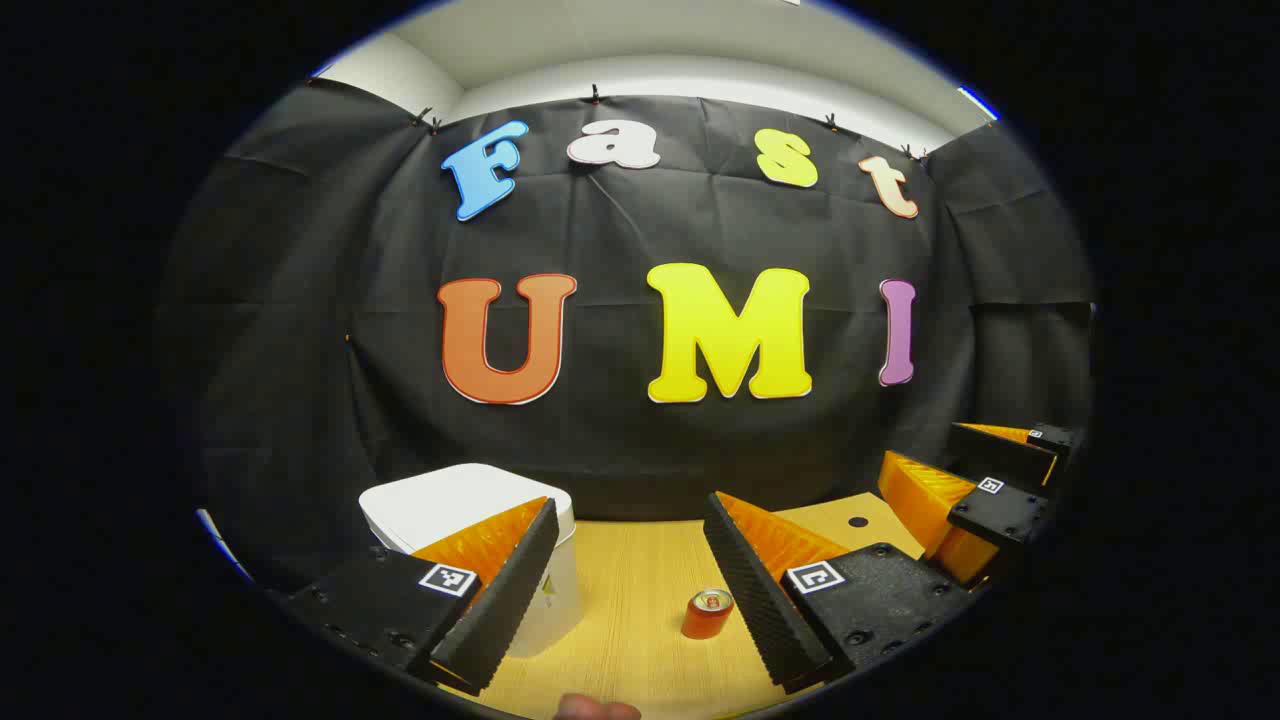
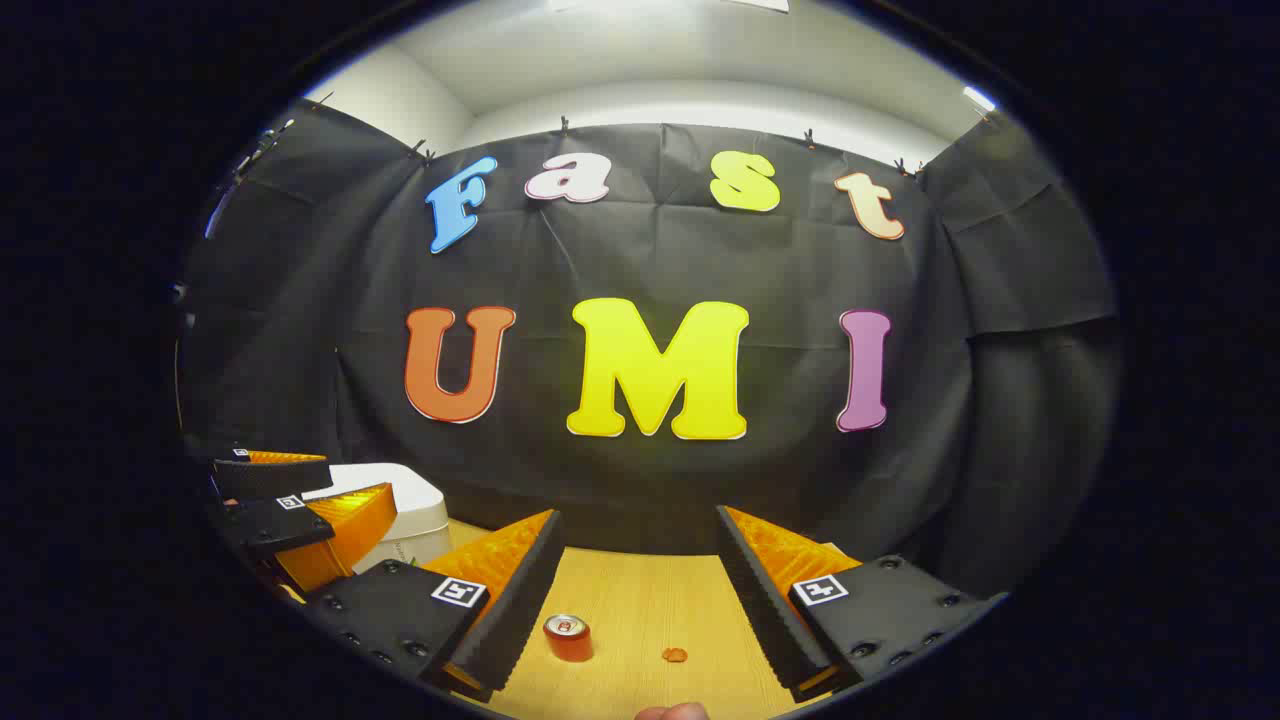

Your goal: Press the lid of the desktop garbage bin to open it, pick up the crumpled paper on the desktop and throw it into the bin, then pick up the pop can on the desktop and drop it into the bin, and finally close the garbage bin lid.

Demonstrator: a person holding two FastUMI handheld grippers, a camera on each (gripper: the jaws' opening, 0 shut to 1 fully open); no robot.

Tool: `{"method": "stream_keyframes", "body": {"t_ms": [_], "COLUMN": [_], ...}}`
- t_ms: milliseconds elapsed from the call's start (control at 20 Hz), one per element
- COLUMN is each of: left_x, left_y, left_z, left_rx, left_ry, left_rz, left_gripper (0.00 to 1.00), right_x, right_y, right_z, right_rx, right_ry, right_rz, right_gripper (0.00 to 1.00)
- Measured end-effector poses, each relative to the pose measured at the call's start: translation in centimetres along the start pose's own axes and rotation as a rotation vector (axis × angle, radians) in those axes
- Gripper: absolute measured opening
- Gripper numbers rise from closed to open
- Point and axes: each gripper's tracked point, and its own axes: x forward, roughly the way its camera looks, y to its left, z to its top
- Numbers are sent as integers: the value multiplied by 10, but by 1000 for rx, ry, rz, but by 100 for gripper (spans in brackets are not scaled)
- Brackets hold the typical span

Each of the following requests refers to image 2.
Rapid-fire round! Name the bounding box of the white desktop garbage bin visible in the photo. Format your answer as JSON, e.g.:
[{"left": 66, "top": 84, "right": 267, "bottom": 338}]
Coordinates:
[{"left": 300, "top": 462, "right": 453, "bottom": 576}]

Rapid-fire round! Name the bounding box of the black backdrop cloth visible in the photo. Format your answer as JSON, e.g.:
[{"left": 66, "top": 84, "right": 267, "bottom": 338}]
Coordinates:
[{"left": 178, "top": 98, "right": 1119, "bottom": 601}]

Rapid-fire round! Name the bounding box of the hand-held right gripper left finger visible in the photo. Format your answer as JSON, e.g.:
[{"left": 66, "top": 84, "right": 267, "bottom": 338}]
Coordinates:
[{"left": 300, "top": 508, "right": 566, "bottom": 703}]

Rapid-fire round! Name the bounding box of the orange pop can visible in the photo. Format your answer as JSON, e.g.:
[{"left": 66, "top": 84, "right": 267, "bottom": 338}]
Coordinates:
[{"left": 543, "top": 613, "right": 594, "bottom": 663}]

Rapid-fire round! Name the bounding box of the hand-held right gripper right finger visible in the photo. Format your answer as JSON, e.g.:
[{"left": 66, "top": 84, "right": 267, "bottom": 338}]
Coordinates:
[{"left": 714, "top": 505, "right": 1009, "bottom": 703}]

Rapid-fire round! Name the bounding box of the wooden desktop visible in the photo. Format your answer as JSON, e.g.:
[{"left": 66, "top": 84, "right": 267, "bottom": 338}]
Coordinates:
[{"left": 445, "top": 518, "right": 861, "bottom": 720}]

